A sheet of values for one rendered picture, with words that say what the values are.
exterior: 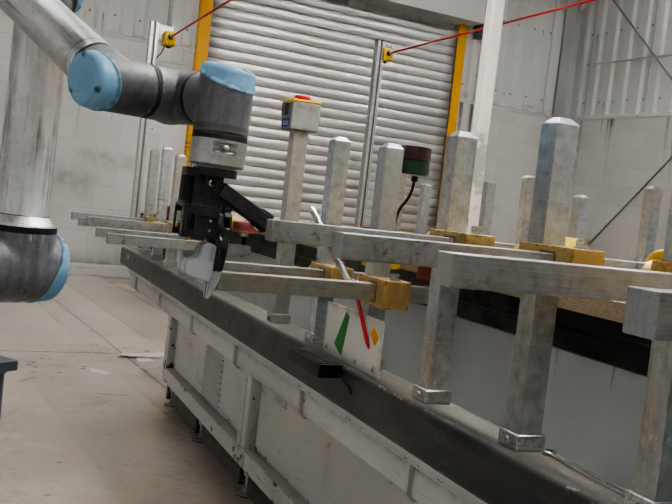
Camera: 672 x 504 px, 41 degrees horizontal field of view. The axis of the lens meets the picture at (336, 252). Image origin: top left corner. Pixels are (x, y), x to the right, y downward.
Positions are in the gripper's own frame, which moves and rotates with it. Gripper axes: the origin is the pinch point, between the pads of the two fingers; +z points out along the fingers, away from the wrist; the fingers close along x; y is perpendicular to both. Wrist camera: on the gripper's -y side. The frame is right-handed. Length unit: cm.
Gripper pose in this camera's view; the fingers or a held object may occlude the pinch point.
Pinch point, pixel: (211, 291)
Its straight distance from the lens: 150.0
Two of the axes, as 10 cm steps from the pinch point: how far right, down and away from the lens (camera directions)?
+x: 3.7, 0.9, -9.2
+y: -9.2, -1.1, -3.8
